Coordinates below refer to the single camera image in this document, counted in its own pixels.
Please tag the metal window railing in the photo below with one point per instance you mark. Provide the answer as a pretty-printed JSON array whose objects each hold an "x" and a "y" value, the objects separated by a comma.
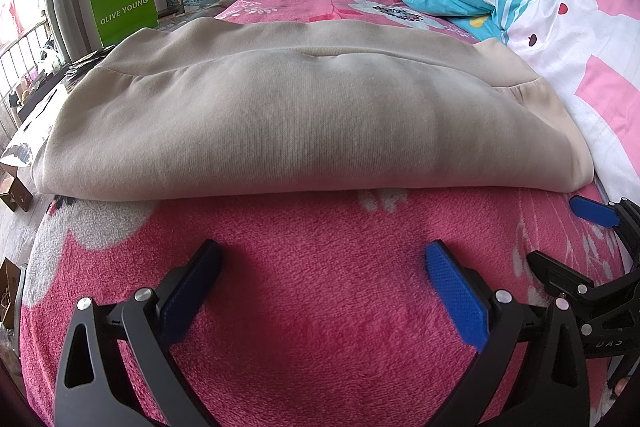
[{"x": 25, "y": 52}]

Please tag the pink floral fleece blanket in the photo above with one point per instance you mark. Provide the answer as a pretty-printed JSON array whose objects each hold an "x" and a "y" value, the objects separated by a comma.
[{"x": 325, "y": 257}]

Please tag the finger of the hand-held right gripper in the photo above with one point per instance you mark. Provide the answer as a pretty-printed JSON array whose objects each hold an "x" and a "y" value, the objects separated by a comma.
[
  {"x": 560, "y": 269},
  {"x": 595, "y": 211}
]

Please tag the dark cluttered side table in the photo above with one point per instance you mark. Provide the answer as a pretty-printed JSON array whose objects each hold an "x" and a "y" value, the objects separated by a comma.
[{"x": 35, "y": 127}]

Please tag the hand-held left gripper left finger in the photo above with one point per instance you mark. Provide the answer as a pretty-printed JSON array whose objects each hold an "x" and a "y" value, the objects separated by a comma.
[{"x": 192, "y": 292}]

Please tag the beige zip hoodie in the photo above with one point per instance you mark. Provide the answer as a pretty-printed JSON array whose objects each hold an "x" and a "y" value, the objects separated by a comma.
[{"x": 300, "y": 122}]

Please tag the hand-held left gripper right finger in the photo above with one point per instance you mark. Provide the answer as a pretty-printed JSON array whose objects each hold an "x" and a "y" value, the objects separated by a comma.
[{"x": 457, "y": 292}]

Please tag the cartoon print quilt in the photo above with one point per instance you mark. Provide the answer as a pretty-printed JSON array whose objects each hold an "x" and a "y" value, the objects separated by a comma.
[{"x": 575, "y": 47}]

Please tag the green paper shopping bag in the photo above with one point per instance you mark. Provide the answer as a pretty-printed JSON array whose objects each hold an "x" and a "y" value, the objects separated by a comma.
[{"x": 125, "y": 17}]

